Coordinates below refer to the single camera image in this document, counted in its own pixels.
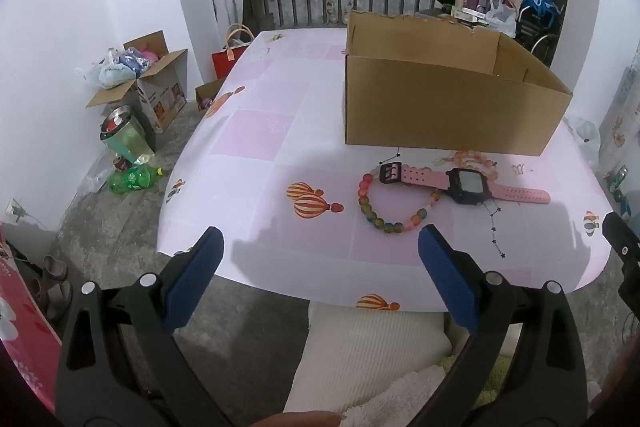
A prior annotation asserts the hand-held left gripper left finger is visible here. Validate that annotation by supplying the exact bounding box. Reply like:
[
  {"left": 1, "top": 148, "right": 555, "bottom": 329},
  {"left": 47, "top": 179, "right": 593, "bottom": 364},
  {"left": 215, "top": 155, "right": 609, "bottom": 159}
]
[{"left": 54, "top": 226, "right": 236, "bottom": 427}]

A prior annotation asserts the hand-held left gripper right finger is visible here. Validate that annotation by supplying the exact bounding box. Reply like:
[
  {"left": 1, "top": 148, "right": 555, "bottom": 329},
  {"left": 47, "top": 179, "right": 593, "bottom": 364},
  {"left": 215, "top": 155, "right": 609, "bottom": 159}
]
[{"left": 410, "top": 224, "right": 589, "bottom": 427}]

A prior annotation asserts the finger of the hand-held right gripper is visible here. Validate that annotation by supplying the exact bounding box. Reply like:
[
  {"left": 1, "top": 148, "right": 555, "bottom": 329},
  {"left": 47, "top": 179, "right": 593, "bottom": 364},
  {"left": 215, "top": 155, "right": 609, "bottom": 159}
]
[{"left": 602, "top": 210, "right": 640, "bottom": 261}]

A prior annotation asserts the pink digital watch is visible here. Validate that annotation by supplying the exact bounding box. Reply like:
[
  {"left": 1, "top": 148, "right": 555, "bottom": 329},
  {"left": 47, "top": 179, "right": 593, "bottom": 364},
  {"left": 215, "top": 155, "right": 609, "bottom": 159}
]
[{"left": 378, "top": 161, "right": 552, "bottom": 207}]

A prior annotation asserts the multicoloured bead bracelet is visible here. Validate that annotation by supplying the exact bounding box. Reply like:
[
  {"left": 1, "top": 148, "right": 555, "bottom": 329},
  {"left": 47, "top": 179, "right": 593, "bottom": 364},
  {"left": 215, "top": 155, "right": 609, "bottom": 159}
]
[{"left": 356, "top": 173, "right": 444, "bottom": 236}]

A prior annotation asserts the brown cardboard box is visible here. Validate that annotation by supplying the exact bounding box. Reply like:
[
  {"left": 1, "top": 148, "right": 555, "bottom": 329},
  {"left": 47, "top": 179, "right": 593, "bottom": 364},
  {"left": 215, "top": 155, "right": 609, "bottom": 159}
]
[{"left": 344, "top": 10, "right": 574, "bottom": 158}]

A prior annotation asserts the person's left hand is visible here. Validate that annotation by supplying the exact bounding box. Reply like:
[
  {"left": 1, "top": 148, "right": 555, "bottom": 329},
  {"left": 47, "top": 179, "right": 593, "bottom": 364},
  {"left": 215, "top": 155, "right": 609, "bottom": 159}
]
[{"left": 250, "top": 410, "right": 346, "bottom": 427}]

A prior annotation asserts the green glass bottle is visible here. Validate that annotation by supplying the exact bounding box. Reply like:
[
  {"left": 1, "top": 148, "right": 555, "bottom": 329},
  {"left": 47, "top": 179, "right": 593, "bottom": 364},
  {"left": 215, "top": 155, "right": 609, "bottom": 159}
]
[{"left": 606, "top": 165, "right": 632, "bottom": 203}]

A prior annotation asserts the cream ribbed knit fabric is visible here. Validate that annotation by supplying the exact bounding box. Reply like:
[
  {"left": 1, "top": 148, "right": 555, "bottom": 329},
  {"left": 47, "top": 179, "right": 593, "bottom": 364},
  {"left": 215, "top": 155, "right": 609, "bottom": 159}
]
[{"left": 284, "top": 301, "right": 453, "bottom": 418}]

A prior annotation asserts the white plastic bag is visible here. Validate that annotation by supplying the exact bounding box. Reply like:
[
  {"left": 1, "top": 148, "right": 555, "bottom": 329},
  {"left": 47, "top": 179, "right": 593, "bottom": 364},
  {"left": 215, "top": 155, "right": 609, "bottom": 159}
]
[
  {"left": 564, "top": 116, "right": 601, "bottom": 158},
  {"left": 484, "top": 0, "right": 517, "bottom": 39}
]

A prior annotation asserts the green plastic bottle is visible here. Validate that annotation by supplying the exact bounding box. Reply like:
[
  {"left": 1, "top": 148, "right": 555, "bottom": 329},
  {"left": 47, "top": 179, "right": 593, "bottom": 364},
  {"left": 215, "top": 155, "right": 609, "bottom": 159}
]
[{"left": 108, "top": 164, "right": 166, "bottom": 196}]

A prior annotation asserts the cartoon printed roll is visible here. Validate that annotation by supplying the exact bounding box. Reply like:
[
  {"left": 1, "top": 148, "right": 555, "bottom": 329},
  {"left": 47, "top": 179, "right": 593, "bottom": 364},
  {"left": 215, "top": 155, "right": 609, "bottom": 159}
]
[{"left": 597, "top": 56, "right": 640, "bottom": 168}]

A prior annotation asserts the pink slipper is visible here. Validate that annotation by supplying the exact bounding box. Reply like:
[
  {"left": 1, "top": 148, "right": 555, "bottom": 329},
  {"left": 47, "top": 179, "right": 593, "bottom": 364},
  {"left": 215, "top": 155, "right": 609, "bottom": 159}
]
[
  {"left": 39, "top": 281, "right": 74, "bottom": 321},
  {"left": 42, "top": 254, "right": 69, "bottom": 283}
]

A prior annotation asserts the green bin with steel lid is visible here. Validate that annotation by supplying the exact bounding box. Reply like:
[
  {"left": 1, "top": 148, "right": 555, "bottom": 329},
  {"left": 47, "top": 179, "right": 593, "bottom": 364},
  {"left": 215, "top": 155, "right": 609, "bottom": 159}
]
[{"left": 99, "top": 105, "right": 156, "bottom": 166}]

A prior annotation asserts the red floral board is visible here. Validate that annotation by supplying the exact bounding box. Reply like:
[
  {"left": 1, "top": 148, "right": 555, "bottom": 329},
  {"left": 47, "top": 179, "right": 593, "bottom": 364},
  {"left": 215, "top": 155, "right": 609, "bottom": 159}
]
[{"left": 0, "top": 227, "right": 64, "bottom": 414}]

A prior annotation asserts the small open cardboard box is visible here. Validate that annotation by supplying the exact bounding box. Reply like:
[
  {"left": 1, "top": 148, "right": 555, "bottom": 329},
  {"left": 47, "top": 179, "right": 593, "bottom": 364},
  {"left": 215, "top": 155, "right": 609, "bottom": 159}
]
[{"left": 194, "top": 79, "right": 227, "bottom": 113}]

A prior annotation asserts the printed open cardboard box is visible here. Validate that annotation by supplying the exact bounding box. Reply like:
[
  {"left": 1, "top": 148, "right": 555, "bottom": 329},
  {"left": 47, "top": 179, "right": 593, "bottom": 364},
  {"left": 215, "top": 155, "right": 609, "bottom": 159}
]
[{"left": 86, "top": 30, "right": 189, "bottom": 134}]

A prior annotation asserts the wheelchair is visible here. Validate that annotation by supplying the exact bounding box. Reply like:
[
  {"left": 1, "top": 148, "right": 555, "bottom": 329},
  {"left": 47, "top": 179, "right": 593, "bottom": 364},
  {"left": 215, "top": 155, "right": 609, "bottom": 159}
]
[{"left": 515, "top": 0, "right": 569, "bottom": 58}]

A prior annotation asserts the pale blue plastic bag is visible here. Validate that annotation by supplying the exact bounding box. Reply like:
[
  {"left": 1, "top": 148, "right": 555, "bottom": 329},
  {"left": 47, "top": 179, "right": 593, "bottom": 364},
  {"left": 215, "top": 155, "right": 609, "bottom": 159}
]
[{"left": 97, "top": 63, "right": 137, "bottom": 88}]

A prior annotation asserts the red shopping bag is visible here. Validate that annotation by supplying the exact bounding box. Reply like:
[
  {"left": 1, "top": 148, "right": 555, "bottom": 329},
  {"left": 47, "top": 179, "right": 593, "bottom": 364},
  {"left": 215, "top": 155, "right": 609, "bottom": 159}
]
[{"left": 211, "top": 24, "right": 256, "bottom": 80}]

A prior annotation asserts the white flat box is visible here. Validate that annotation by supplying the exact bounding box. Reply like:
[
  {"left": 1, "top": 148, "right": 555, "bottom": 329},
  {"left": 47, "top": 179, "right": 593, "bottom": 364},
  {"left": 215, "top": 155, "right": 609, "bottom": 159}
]
[{"left": 452, "top": 6, "right": 489, "bottom": 26}]

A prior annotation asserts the grey cabinet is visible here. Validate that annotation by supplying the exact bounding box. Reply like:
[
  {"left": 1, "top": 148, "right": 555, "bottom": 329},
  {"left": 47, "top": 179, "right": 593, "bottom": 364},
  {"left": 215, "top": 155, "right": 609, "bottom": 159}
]
[{"left": 417, "top": 7, "right": 490, "bottom": 28}]

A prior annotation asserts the wall socket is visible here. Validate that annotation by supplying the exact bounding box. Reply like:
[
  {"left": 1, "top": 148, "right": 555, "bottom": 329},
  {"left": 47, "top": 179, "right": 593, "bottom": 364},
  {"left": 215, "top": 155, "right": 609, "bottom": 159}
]
[{"left": 4, "top": 201, "right": 29, "bottom": 224}]

